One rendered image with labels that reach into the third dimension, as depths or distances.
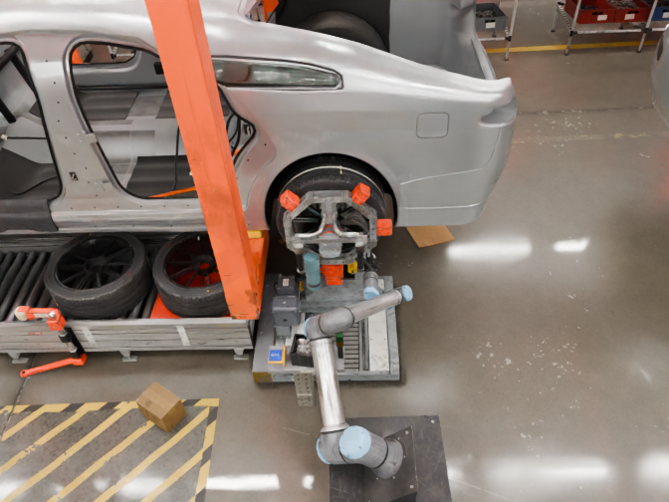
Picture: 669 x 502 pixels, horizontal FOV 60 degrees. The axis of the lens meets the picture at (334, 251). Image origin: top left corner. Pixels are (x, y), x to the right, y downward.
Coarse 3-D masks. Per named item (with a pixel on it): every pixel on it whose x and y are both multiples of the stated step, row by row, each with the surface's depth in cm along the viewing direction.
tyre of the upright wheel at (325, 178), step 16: (320, 160) 337; (336, 160) 337; (352, 160) 341; (288, 176) 345; (304, 176) 331; (320, 176) 326; (336, 176) 325; (352, 176) 329; (368, 176) 340; (304, 192) 330; (384, 208) 342
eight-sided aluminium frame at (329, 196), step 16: (320, 192) 325; (336, 192) 325; (304, 208) 328; (368, 208) 333; (288, 224) 336; (288, 240) 346; (368, 240) 349; (320, 256) 361; (336, 256) 361; (352, 256) 354
